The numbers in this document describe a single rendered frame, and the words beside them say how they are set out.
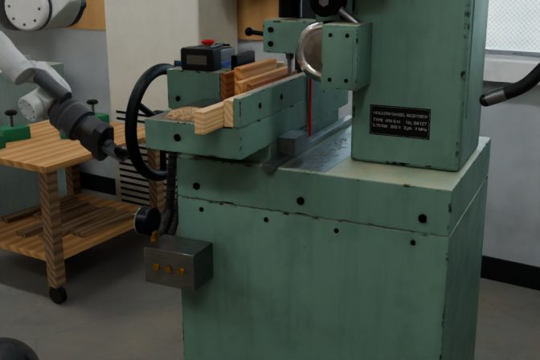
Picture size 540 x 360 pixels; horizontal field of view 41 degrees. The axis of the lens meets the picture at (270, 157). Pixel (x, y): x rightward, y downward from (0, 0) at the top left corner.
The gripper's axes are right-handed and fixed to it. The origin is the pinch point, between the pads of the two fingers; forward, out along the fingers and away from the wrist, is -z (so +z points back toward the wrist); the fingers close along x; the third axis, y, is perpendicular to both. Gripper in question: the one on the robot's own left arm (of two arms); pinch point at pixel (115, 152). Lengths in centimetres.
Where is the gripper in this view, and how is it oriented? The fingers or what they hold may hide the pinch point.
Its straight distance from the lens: 179.7
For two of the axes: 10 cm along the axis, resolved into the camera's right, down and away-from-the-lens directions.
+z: -7.9, -5.8, 2.1
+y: 6.0, -6.2, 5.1
